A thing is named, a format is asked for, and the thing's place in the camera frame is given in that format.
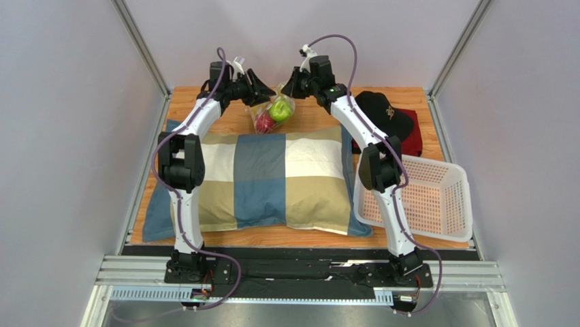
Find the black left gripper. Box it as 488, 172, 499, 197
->
225, 68, 277, 107

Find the green fake apple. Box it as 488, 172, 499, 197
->
268, 99, 293, 123

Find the clear dotted zip bag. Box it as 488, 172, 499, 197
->
245, 82, 295, 135

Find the red fake strawberry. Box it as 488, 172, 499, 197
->
255, 112, 276, 135

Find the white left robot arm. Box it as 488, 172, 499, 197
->
154, 57, 276, 281

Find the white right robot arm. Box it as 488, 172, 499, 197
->
282, 54, 423, 276

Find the black baseball cap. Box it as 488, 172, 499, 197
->
355, 91, 422, 147

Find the red folded cloth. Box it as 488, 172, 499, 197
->
362, 107, 423, 157

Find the white perforated plastic basket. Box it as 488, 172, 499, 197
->
352, 153, 474, 243

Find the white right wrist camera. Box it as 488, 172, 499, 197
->
299, 44, 318, 72

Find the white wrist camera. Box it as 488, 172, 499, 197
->
230, 56, 245, 78
299, 44, 318, 72

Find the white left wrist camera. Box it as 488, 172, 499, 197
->
230, 56, 245, 78

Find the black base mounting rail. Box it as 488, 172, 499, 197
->
163, 258, 436, 288

